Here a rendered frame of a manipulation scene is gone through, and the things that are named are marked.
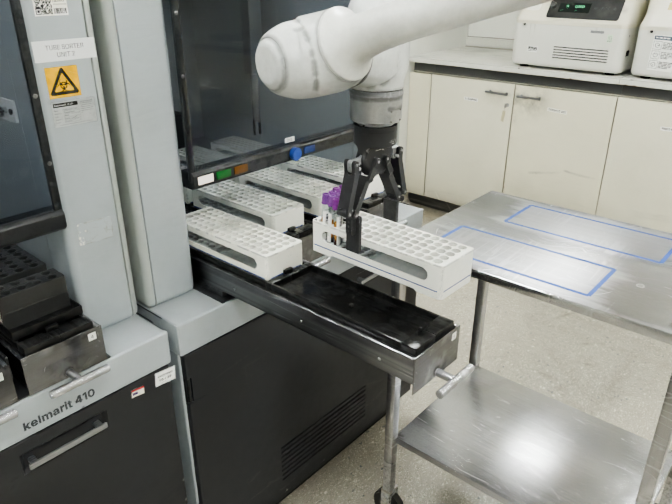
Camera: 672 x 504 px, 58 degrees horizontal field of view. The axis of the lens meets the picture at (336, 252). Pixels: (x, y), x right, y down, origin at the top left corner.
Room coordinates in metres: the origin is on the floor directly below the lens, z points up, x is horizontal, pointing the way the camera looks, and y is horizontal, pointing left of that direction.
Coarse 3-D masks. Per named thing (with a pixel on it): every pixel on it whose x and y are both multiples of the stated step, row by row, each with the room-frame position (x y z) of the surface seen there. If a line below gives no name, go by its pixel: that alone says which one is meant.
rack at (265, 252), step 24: (192, 216) 1.24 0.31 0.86; (216, 216) 1.24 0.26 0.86; (192, 240) 1.20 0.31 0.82; (216, 240) 1.12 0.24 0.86; (240, 240) 1.11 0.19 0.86; (264, 240) 1.11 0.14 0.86; (288, 240) 1.11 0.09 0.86; (240, 264) 1.08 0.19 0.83; (264, 264) 1.03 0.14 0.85; (288, 264) 1.07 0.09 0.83
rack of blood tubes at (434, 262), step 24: (384, 240) 0.98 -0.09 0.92; (408, 240) 0.99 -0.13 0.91; (432, 240) 0.98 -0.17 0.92; (360, 264) 0.99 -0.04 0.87; (384, 264) 1.00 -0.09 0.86; (408, 264) 1.00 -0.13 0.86; (432, 264) 0.89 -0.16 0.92; (456, 264) 0.91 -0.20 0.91; (432, 288) 0.89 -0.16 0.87; (456, 288) 0.91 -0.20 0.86
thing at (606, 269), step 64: (512, 256) 1.13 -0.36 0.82; (576, 256) 1.13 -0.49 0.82; (640, 256) 1.13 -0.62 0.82; (640, 320) 0.88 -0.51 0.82; (512, 384) 1.41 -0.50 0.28; (384, 448) 1.20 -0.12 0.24; (448, 448) 1.16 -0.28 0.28; (512, 448) 1.16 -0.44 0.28; (576, 448) 1.16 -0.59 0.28; (640, 448) 1.16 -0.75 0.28
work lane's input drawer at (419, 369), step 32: (192, 256) 1.16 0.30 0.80; (224, 288) 1.09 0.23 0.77; (256, 288) 1.02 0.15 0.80; (288, 288) 1.02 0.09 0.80; (320, 288) 1.02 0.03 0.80; (352, 288) 1.02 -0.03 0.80; (288, 320) 0.97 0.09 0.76; (320, 320) 0.91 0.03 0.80; (352, 320) 0.88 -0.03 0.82; (384, 320) 0.90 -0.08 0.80; (416, 320) 0.90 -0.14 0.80; (448, 320) 0.88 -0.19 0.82; (352, 352) 0.87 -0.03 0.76; (384, 352) 0.82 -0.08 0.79; (416, 352) 0.80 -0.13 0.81; (448, 352) 0.86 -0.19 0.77; (416, 384) 0.79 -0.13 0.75; (448, 384) 0.79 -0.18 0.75
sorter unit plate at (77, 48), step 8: (56, 40) 0.98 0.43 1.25; (64, 40) 0.99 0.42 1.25; (72, 40) 1.00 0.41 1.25; (80, 40) 1.01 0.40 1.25; (88, 40) 1.02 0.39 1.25; (32, 48) 0.95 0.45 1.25; (40, 48) 0.96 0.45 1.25; (48, 48) 0.97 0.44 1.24; (56, 48) 0.98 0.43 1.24; (64, 48) 0.99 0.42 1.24; (72, 48) 1.00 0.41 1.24; (80, 48) 1.01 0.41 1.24; (88, 48) 1.02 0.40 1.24; (40, 56) 0.96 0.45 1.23; (48, 56) 0.97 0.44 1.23; (56, 56) 0.98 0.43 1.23; (64, 56) 0.99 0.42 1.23; (72, 56) 1.00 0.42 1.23; (80, 56) 1.01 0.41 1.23; (88, 56) 1.02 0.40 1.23
